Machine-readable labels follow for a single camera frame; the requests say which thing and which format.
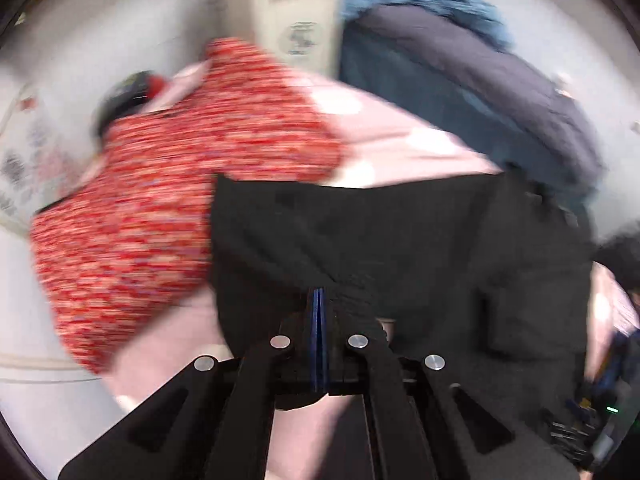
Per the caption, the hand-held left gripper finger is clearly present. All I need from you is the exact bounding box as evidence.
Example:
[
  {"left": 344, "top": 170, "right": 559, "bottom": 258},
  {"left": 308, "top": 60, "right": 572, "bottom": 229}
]
[
  {"left": 57, "top": 287, "right": 320, "bottom": 480},
  {"left": 319, "top": 287, "right": 517, "bottom": 480}
]

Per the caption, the black garment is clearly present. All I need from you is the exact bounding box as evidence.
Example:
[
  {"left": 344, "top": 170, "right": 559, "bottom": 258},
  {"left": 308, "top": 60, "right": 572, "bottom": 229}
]
[{"left": 207, "top": 162, "right": 601, "bottom": 480}]

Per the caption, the dark navy clothes pile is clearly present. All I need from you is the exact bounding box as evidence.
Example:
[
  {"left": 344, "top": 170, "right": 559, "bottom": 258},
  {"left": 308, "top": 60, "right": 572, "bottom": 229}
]
[{"left": 350, "top": 4, "right": 607, "bottom": 196}]

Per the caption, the pink polka dot blanket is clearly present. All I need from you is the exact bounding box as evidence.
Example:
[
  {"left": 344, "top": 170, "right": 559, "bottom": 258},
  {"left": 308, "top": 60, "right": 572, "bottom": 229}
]
[{"left": 107, "top": 62, "right": 637, "bottom": 480}]

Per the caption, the red floral cloth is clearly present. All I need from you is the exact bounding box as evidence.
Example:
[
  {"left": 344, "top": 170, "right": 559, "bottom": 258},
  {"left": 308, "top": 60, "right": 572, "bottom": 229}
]
[{"left": 30, "top": 37, "right": 347, "bottom": 376}]

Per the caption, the black and red object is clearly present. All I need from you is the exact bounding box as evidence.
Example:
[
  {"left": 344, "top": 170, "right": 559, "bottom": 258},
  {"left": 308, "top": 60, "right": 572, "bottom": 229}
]
[{"left": 95, "top": 71, "right": 168, "bottom": 136}]

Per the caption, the cream bin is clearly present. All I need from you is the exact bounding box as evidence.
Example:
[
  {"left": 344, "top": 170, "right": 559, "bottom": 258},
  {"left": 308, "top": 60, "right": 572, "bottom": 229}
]
[{"left": 249, "top": 0, "right": 342, "bottom": 80}]

